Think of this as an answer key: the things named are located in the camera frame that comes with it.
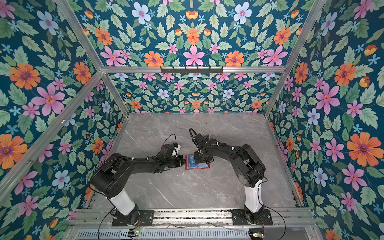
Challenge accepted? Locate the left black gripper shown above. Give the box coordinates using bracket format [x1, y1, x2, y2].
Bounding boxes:
[164, 156, 188, 169]

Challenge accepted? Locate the red card holder wallet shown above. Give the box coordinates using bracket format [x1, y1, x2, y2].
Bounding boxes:
[185, 155, 211, 170]

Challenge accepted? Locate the blue credit card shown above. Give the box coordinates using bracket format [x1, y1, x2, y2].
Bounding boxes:
[187, 155, 200, 169]

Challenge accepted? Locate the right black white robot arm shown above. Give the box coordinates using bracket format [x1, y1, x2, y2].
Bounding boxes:
[192, 134, 266, 225]

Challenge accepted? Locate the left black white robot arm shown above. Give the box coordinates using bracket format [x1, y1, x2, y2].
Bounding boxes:
[91, 143, 186, 226]

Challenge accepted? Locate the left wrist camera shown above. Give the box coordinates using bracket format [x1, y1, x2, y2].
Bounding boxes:
[164, 143, 181, 158]

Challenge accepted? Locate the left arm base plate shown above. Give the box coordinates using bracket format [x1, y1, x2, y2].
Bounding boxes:
[112, 210, 155, 227]

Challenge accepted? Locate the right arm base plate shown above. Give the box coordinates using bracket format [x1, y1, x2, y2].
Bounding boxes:
[230, 209, 273, 226]

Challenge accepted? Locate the white perforated cable tray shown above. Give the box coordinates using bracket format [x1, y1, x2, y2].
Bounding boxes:
[75, 229, 251, 240]

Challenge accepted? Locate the black hook rail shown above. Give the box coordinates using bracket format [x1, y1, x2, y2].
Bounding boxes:
[160, 67, 224, 74]

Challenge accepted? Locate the aluminium front rail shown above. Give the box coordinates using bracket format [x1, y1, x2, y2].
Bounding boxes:
[69, 208, 317, 228]

